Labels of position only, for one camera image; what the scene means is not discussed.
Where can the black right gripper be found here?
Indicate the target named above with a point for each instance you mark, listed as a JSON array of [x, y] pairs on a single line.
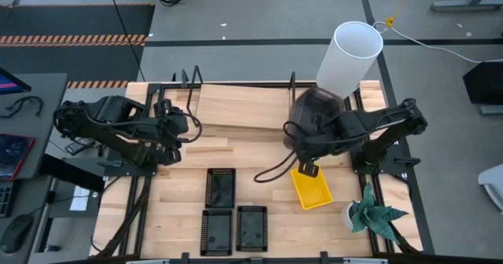
[[326, 142]]

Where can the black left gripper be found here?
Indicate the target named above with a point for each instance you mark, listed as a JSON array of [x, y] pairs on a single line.
[[173, 130]]

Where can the grey plastic basket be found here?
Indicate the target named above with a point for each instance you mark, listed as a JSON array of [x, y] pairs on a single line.
[[314, 103]]

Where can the yellow plastic basket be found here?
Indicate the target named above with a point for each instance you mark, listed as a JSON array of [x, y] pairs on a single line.
[[314, 191]]

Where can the black plastic basket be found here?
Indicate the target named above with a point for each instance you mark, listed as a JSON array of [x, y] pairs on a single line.
[[215, 232], [251, 228], [220, 188]]

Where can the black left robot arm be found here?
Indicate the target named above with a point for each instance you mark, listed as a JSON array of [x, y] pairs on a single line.
[[98, 118]]

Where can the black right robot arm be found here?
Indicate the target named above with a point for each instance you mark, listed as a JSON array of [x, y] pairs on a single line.
[[389, 118]]

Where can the white shade lamp wooden base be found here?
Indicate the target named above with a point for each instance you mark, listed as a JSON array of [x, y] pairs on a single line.
[[346, 59]]

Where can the green potted plant white pot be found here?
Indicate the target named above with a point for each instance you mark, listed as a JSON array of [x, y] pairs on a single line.
[[369, 217]]

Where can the small black device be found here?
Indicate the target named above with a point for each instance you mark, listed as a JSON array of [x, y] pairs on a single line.
[[78, 146]]

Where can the black flat panel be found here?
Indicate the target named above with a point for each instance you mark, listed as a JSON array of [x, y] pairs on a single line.
[[70, 171]]

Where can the black table clamp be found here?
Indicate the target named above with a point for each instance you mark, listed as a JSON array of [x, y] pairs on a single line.
[[324, 255], [185, 256]]

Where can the white paper sheet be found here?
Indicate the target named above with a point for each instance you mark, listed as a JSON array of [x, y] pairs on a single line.
[[79, 199]]

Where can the grey side desk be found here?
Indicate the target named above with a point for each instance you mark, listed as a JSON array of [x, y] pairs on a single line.
[[39, 99]]

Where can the black floor mat striped edge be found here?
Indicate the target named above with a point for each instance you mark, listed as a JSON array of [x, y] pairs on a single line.
[[78, 20]]

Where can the red tablet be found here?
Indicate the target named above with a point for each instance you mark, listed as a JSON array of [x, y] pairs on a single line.
[[13, 154]]

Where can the computer monitor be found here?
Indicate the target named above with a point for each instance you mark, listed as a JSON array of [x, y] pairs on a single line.
[[12, 84]]

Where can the black box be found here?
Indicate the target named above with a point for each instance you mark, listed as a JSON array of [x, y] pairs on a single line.
[[485, 83]]

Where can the black keyboard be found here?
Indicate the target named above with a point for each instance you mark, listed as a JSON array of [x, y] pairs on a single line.
[[4, 199]]

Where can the black computer mouse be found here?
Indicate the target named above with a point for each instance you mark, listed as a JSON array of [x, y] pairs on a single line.
[[15, 232]]

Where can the wooden shelf with black frame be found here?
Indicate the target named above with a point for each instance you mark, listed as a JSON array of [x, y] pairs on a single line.
[[243, 107]]

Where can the silver frame bracket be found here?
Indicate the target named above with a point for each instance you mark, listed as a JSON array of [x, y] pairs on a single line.
[[365, 261], [147, 261]]

